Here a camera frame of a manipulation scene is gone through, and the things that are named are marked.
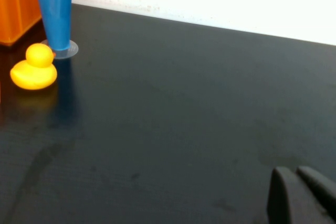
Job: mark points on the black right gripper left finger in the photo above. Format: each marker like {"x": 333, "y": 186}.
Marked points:
{"x": 288, "y": 203}

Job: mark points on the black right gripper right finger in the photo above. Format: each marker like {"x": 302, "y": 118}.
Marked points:
{"x": 320, "y": 187}

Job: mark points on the orange plastic cutlery crate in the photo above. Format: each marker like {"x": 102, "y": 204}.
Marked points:
{"x": 13, "y": 11}

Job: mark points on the clear round plastic base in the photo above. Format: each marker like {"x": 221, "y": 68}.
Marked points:
{"x": 72, "y": 51}

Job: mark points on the yellow rubber duck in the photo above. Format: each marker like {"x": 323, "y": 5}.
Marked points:
{"x": 34, "y": 74}

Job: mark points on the blue paper cone cup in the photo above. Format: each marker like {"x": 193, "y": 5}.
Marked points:
{"x": 56, "y": 11}

